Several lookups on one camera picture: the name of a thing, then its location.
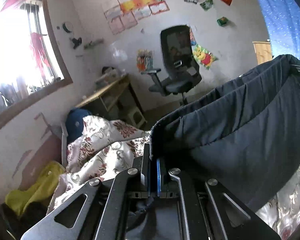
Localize dark navy padded jacket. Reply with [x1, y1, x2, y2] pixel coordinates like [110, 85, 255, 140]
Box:
[129, 54, 300, 240]

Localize blue starry door curtain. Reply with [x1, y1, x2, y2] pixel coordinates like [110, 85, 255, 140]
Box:
[258, 0, 300, 59]

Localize light wooden board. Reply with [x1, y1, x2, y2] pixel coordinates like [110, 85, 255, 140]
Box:
[253, 41, 273, 64]

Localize floral white red bed quilt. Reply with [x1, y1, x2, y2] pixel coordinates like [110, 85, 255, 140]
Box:
[47, 115, 300, 239]

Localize wooden desk with shelves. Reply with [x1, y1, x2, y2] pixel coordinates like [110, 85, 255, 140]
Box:
[75, 74, 144, 120]

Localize dark blue round pillow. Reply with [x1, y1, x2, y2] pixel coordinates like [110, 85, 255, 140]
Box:
[65, 108, 92, 144]

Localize black mesh office chair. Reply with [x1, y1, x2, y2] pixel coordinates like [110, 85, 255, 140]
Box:
[141, 25, 202, 106]

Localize Winnie the Pooh poster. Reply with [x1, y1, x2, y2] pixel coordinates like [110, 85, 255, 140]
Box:
[192, 44, 218, 69]

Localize colourful cartoon poster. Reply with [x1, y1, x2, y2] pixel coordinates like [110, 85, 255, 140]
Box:
[136, 50, 153, 72]

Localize anime character poster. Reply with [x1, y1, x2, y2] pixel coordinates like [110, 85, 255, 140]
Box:
[190, 28, 197, 46]

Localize yellow-green cloth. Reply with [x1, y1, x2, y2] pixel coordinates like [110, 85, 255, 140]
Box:
[5, 161, 65, 218]

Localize red garment hanging outside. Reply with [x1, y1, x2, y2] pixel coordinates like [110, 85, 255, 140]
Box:
[30, 33, 51, 76]

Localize wooden framed window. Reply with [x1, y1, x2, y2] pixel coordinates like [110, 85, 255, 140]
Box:
[0, 0, 72, 130]

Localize green hanging wall pouch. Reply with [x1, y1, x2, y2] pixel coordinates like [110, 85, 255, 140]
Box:
[217, 17, 229, 27]

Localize green photo on wall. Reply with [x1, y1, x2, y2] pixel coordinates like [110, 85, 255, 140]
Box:
[200, 0, 213, 11]

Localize row of certificates on wall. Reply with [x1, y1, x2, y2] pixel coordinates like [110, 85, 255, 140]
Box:
[102, 0, 170, 35]

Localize round wall clock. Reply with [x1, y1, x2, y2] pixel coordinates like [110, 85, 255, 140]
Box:
[62, 22, 74, 34]

